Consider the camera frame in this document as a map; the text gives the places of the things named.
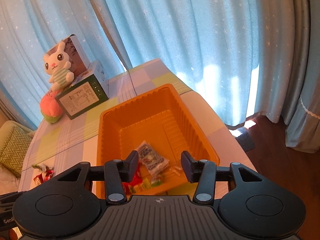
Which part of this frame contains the red candy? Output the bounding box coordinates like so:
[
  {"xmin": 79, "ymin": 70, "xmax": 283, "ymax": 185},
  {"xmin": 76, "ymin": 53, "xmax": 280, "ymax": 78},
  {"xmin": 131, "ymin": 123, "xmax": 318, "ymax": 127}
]
[{"xmin": 44, "ymin": 169, "xmax": 54, "ymax": 181}]

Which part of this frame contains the white cushion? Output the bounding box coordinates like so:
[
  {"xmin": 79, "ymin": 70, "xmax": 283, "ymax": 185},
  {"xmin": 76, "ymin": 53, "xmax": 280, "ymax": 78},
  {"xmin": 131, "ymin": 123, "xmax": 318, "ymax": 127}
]
[{"xmin": 0, "ymin": 165, "xmax": 20, "ymax": 195}]

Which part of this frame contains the white bunny plush toy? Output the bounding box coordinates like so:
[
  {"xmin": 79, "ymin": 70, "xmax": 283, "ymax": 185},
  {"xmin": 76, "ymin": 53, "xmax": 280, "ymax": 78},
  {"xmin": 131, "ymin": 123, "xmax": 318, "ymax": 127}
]
[{"xmin": 43, "ymin": 41, "xmax": 74, "ymax": 91}]

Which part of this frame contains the brown white upright box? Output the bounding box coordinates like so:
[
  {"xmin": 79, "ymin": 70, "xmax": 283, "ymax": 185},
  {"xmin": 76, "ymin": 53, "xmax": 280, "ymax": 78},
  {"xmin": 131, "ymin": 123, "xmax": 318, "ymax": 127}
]
[{"xmin": 46, "ymin": 34, "xmax": 90, "ymax": 78}]

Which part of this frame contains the clear black snack packet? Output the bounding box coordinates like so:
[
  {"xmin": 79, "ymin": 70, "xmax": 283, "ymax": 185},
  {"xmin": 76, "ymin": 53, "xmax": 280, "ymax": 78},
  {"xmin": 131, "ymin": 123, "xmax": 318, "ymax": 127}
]
[{"xmin": 136, "ymin": 141, "xmax": 169, "ymax": 177}]

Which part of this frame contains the checked pastel tablecloth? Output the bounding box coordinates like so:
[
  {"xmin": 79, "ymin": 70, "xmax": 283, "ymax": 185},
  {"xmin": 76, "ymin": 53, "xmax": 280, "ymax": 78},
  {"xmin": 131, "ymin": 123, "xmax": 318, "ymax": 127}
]
[{"xmin": 18, "ymin": 59, "xmax": 254, "ymax": 191}]

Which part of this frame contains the light green sofa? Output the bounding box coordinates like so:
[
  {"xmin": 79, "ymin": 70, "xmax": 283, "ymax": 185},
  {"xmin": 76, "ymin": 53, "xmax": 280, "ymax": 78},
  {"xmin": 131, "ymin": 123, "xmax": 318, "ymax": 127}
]
[{"xmin": 0, "ymin": 121, "xmax": 35, "ymax": 145}]

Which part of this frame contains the grey side curtain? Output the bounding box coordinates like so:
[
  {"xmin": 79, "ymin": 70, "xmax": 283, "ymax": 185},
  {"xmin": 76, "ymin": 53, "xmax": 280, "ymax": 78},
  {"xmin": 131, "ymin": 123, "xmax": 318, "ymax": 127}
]
[{"xmin": 281, "ymin": 0, "xmax": 319, "ymax": 153}]

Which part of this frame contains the light blue star curtain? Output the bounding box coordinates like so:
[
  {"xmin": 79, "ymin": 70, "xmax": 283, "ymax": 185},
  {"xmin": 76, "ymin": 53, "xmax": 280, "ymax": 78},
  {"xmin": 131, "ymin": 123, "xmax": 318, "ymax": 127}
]
[{"xmin": 1, "ymin": 0, "xmax": 296, "ymax": 128}]

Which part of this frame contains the green zigzag cushion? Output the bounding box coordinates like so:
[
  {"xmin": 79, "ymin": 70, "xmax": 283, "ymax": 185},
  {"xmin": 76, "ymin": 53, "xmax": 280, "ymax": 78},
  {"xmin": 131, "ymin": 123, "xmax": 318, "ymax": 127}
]
[{"xmin": 1, "ymin": 126, "xmax": 32, "ymax": 178}]

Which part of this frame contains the green snack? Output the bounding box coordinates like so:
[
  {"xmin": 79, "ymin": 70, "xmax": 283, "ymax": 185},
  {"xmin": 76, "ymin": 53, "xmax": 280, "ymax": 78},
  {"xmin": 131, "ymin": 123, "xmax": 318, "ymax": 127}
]
[{"xmin": 32, "ymin": 164, "xmax": 50, "ymax": 172}]

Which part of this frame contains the small red white packet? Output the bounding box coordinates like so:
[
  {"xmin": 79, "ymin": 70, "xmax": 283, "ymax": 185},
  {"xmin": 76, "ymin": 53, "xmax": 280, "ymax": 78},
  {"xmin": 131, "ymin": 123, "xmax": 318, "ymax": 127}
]
[{"xmin": 33, "ymin": 174, "xmax": 44, "ymax": 186}]

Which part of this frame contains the green yellow candy packet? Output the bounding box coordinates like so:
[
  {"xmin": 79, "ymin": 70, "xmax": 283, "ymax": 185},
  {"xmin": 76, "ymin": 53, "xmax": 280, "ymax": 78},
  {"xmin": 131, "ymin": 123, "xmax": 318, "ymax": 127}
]
[{"xmin": 138, "ymin": 174, "xmax": 164, "ymax": 191}]

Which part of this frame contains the dark floor mat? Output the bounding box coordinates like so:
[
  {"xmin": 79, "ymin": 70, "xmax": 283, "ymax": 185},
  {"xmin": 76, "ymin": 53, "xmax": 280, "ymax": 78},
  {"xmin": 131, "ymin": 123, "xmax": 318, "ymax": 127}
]
[{"xmin": 229, "ymin": 127, "xmax": 255, "ymax": 152}]

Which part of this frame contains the person's left hand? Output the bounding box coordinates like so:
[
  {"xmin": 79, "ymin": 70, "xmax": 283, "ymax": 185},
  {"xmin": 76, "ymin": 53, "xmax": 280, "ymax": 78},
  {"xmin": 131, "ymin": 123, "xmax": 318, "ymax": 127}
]
[{"xmin": 9, "ymin": 227, "xmax": 22, "ymax": 240}]

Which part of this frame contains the orange plastic tray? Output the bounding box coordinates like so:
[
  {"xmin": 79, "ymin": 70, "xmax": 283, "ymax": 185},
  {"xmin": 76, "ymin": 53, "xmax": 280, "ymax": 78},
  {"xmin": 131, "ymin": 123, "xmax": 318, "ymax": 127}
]
[{"xmin": 97, "ymin": 84, "xmax": 220, "ymax": 195}]

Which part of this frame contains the dark green printed box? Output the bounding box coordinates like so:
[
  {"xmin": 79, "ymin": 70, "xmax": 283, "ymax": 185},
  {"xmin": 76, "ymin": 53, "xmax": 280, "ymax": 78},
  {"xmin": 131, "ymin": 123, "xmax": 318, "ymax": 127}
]
[{"xmin": 55, "ymin": 73, "xmax": 109, "ymax": 120}]

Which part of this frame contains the red snack packet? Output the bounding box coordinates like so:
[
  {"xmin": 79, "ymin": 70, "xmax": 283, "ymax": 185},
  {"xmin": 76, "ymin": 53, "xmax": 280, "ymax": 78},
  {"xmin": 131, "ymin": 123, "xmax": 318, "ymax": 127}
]
[{"xmin": 122, "ymin": 164, "xmax": 143, "ymax": 196}]

